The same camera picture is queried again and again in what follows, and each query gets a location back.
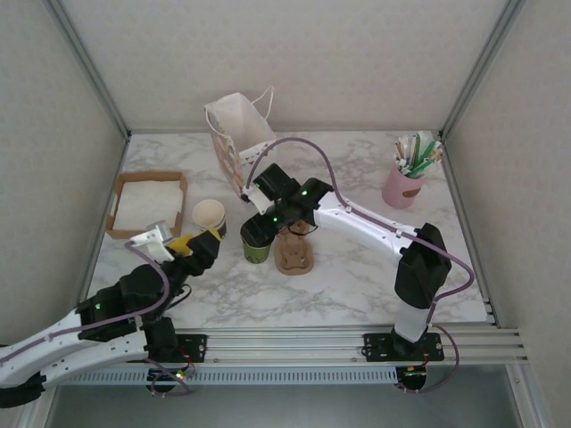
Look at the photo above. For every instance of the paper cup stack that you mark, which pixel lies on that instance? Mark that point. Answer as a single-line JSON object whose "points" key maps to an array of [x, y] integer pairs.
{"points": [[207, 214]]}

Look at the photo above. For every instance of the green paper cup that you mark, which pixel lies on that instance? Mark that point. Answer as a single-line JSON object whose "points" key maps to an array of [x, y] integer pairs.
{"points": [[258, 255]]}

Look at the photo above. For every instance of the patterned paper gift bag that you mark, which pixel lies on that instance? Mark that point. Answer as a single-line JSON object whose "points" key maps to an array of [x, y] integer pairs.
{"points": [[241, 125]]}

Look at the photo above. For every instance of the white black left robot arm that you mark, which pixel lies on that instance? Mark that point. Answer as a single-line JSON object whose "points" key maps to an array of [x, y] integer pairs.
{"points": [[67, 352]]}

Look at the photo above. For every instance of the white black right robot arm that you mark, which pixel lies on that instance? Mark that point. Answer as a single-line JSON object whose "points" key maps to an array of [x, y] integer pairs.
{"points": [[366, 223]]}

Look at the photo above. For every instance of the white napkin stack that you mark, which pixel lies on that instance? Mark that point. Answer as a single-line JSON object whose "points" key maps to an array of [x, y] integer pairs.
{"points": [[147, 200]]}

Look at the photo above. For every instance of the brown cardboard tray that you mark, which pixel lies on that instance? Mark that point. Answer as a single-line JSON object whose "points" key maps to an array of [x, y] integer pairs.
{"points": [[117, 234]]}

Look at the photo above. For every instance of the brown pulp cup carrier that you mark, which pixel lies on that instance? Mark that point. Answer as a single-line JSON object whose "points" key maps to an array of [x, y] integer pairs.
{"points": [[294, 267]]}

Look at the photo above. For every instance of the small electronics board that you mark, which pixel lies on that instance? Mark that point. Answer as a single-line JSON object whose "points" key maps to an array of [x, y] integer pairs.
{"points": [[165, 376], [412, 379]]}

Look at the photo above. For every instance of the pink holder cup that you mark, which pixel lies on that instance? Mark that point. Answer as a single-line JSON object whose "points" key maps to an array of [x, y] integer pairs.
{"points": [[397, 191]]}

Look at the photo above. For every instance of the white wrapped straw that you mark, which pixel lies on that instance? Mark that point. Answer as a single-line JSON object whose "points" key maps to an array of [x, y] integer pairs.
{"points": [[400, 153]]}

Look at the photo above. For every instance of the green wrapped straw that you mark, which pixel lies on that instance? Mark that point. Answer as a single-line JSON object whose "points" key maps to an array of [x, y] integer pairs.
{"points": [[418, 147], [427, 155]]}

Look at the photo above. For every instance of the white brown-tipped stirrer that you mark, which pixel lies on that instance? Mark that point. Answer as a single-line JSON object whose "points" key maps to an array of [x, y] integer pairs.
{"points": [[437, 156]]}

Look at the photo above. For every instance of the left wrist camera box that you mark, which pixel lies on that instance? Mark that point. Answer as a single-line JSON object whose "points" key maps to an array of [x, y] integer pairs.
{"points": [[156, 234]]}

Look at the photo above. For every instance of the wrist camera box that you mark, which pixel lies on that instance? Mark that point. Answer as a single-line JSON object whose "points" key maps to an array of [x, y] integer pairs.
{"points": [[156, 234], [261, 203]]}

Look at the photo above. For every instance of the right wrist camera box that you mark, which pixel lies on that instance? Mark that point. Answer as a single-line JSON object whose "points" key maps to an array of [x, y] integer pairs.
{"points": [[261, 203]]}

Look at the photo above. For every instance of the aluminium table end rail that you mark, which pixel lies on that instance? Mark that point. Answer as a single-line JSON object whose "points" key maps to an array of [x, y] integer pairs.
{"points": [[357, 131]]}

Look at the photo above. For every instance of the aluminium table side rail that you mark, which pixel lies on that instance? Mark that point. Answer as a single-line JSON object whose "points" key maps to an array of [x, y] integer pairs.
{"points": [[452, 178], [119, 156]]}

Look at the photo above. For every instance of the aluminium mounting rail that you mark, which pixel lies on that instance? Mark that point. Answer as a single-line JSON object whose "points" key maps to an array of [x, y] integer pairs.
{"points": [[285, 348]]}

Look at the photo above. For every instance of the aluminium frame post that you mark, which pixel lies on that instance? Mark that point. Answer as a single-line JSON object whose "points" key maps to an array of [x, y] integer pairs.
{"points": [[91, 67], [481, 67]]}

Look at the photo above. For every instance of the aluminium frame leg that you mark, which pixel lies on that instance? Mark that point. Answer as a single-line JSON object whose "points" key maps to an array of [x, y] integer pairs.
{"points": [[526, 397]]}

